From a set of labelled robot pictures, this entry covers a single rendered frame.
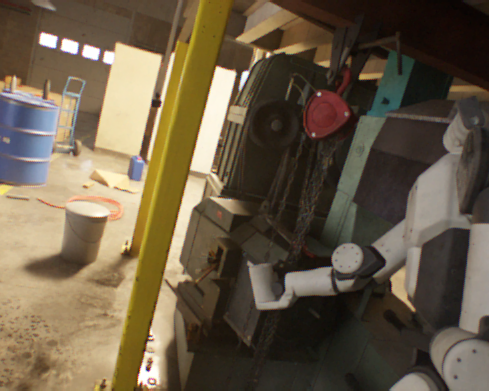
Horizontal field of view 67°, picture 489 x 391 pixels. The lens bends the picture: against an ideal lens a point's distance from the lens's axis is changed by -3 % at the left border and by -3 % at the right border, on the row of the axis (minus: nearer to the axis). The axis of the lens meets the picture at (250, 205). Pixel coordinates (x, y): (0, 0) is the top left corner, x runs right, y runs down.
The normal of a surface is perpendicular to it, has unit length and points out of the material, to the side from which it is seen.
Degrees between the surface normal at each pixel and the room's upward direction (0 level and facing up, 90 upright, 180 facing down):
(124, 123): 90
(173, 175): 90
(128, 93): 90
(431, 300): 96
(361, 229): 72
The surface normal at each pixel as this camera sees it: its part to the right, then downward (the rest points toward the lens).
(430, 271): -0.89, -0.05
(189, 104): 0.24, 0.27
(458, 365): -0.29, -0.14
